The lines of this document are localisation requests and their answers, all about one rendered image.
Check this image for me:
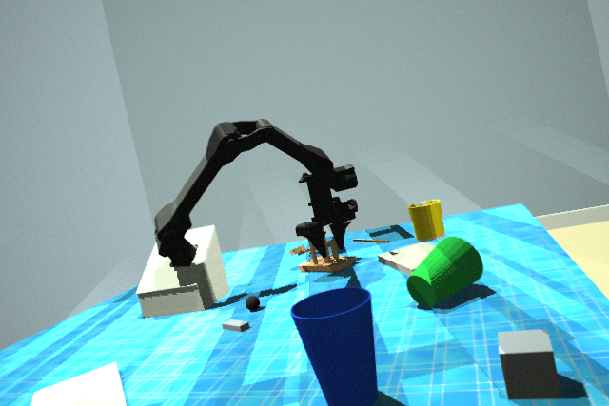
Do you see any blue plastic cup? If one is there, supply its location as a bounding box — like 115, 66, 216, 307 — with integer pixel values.
290, 287, 378, 406

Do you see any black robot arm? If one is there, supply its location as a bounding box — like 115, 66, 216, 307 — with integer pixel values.
154, 119, 358, 267

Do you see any green cup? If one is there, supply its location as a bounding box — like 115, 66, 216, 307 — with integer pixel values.
406, 237, 484, 307

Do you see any dark grey ball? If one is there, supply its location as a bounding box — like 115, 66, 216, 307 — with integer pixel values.
245, 296, 260, 311

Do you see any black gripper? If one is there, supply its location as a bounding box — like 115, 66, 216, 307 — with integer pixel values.
295, 194, 351, 258

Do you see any yellow cup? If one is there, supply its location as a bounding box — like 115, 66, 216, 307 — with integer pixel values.
408, 201, 445, 242

